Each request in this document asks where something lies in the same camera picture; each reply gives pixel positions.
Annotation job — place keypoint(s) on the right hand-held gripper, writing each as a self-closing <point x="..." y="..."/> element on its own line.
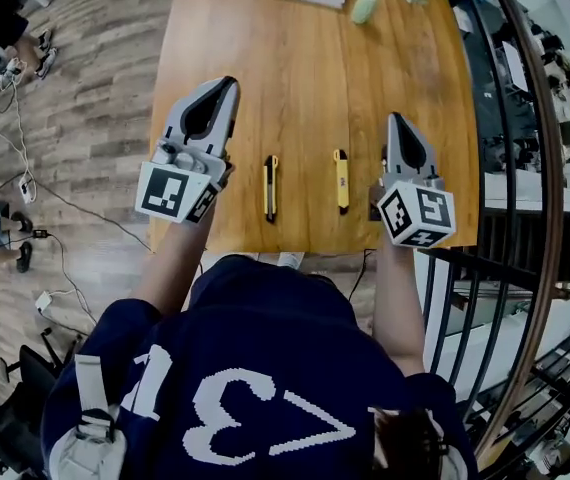
<point x="417" y="213"/>

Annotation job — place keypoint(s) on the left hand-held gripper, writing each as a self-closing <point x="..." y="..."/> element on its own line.
<point x="162" y="188"/>

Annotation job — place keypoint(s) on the yellow black utility knife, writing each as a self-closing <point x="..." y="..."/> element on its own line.
<point x="271" y="190"/>

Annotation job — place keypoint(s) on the person's left forearm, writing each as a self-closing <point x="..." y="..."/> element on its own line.
<point x="175" y="263"/>

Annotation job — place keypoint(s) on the person's right forearm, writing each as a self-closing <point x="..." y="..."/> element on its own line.
<point x="399" y="303"/>

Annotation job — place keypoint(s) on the person's left hand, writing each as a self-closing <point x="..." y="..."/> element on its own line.
<point x="228" y="173"/>

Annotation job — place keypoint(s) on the person's right hand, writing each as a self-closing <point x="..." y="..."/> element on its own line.
<point x="375" y="203"/>

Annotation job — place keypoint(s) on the wooden table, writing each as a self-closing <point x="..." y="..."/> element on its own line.
<point x="310" y="93"/>

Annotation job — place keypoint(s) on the black metal railing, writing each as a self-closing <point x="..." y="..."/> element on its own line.
<point x="502" y="248"/>

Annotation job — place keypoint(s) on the wooden handrail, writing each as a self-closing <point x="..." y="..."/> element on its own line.
<point x="547" y="133"/>

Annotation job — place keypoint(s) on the pale green vase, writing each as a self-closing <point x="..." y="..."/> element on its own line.
<point x="364" y="9"/>

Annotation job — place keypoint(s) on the person's white shoe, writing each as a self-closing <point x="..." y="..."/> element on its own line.
<point x="291" y="259"/>

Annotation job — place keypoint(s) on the white power strip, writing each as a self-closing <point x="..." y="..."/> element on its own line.
<point x="26" y="190"/>

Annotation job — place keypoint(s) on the black power adapter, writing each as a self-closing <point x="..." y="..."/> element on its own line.
<point x="40" y="233"/>

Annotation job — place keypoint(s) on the white power adapter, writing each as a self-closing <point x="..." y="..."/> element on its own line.
<point x="43" y="302"/>

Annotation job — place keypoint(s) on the person's navy shirt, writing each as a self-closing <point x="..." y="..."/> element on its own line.
<point x="245" y="358"/>

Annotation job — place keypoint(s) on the black office chair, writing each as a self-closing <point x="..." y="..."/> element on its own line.
<point x="20" y="418"/>

